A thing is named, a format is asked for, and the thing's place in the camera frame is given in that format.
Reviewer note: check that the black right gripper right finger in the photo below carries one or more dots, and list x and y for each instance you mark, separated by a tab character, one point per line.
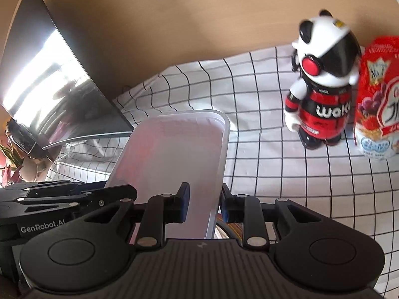
312	251

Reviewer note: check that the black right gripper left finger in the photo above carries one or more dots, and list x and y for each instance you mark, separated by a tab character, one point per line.
96	249

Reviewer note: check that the translucent rectangular plastic container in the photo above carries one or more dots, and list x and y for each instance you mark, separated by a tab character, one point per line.
165	151

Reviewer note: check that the potted plant with red leaves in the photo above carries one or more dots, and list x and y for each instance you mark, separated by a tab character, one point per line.
11	165

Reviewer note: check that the white black grid tablecloth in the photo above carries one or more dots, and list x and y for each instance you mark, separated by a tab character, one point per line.
265	159

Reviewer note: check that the dark monitor screen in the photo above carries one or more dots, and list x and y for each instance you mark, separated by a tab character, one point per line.
47	92

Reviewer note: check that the red white cereal bag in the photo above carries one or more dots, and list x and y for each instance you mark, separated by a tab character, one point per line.
376	115

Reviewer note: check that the red panda robot figurine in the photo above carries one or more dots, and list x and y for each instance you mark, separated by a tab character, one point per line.
327	57

